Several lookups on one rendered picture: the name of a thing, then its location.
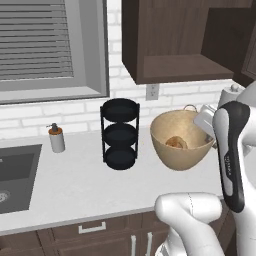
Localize grey kitchen sink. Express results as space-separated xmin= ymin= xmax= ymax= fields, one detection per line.
xmin=0 ymin=143 xmax=44 ymax=215

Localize white wall outlet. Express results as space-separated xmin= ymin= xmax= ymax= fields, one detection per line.
xmin=145 ymin=83 xmax=160 ymax=101

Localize white paper towel roll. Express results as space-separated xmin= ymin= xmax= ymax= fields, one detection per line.
xmin=217 ymin=83 xmax=247 ymax=110

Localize black three-tier stand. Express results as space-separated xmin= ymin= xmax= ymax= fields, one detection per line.
xmin=99 ymin=97 xmax=141 ymax=171

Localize white soap dispenser brown top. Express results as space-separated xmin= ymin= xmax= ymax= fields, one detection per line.
xmin=47 ymin=122 xmax=67 ymax=154

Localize dark wood sink cabinet panel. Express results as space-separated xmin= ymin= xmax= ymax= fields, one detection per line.
xmin=0 ymin=230 xmax=45 ymax=256

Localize brown bread loaf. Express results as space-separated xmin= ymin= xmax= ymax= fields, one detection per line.
xmin=165 ymin=135 xmax=189 ymax=150

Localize white cabinet door handle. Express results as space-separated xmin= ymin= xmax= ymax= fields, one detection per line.
xmin=130 ymin=234 xmax=138 ymax=256
xmin=145 ymin=231 xmax=154 ymax=256

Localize grey window blinds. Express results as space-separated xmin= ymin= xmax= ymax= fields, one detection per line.
xmin=0 ymin=0 xmax=75 ymax=82

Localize dark wood base cabinet door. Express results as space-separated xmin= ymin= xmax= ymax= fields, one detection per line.
xmin=53 ymin=233 xmax=142 ymax=256
xmin=141 ymin=229 xmax=172 ymax=256

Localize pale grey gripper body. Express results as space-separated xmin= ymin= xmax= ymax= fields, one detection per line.
xmin=193 ymin=103 xmax=220 ymax=142

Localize tan round basket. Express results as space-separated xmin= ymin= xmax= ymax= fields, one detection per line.
xmin=149 ymin=104 xmax=216 ymax=172

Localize dark wood drawer front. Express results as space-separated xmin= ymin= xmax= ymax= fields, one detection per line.
xmin=49 ymin=215 xmax=132 ymax=244
xmin=141 ymin=210 xmax=170 ymax=232

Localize white drawer handle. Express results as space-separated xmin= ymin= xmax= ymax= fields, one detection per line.
xmin=77 ymin=221 xmax=108 ymax=235

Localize dark wood wall cabinet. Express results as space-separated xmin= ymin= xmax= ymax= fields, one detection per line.
xmin=121 ymin=0 xmax=256 ymax=86

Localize grey framed window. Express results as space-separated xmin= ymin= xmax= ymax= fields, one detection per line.
xmin=0 ymin=0 xmax=111 ymax=105

